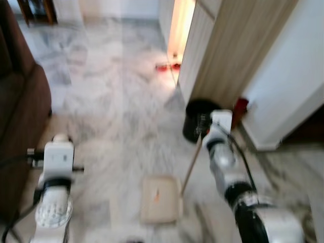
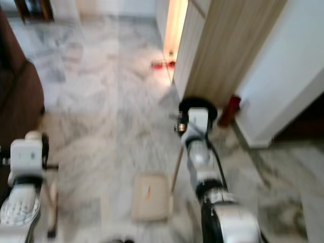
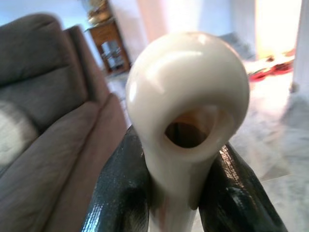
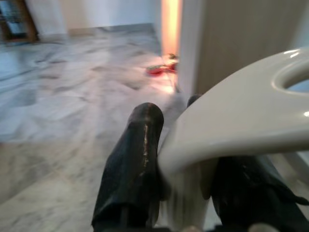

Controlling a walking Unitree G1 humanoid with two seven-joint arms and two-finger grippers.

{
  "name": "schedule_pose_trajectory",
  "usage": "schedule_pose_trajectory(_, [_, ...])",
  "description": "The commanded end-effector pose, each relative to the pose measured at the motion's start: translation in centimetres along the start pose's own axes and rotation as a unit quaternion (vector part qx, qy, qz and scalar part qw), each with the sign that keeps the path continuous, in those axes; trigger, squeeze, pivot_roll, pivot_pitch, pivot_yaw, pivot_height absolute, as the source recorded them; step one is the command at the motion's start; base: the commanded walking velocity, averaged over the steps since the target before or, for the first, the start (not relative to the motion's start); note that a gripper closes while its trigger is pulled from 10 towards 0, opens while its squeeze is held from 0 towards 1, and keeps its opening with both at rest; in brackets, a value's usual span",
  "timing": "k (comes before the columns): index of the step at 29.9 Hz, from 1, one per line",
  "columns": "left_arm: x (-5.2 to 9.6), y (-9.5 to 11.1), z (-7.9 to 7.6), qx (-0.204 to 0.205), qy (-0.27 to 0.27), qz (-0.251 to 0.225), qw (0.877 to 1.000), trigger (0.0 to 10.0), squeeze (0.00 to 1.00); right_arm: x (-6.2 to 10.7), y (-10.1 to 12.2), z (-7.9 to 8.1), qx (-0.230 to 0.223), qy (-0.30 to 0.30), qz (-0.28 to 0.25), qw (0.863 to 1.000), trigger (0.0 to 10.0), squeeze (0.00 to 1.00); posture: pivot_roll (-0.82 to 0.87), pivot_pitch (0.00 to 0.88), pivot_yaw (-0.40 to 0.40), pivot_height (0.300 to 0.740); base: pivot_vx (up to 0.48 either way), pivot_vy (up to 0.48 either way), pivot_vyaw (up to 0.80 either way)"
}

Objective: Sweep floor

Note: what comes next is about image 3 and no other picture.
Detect red items on floor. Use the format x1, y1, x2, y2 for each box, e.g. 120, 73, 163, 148
246, 48, 296, 82

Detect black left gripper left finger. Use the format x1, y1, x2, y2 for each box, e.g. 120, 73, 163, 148
81, 124, 153, 232

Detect brown wooden side cabinet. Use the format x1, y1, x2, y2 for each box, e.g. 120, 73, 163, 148
84, 18, 132, 74

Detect grey-brown fabric sofa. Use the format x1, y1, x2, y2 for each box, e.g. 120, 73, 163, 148
0, 13, 128, 232

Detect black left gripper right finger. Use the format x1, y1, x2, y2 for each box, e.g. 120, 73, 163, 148
198, 142, 289, 232

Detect gold ornament on cabinet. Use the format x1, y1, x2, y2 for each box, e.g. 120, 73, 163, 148
86, 0, 114, 25

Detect white curtain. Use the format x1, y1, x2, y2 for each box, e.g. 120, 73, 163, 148
109, 0, 177, 71

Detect grey patterned floor rug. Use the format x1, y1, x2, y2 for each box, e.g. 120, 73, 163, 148
217, 31, 255, 61

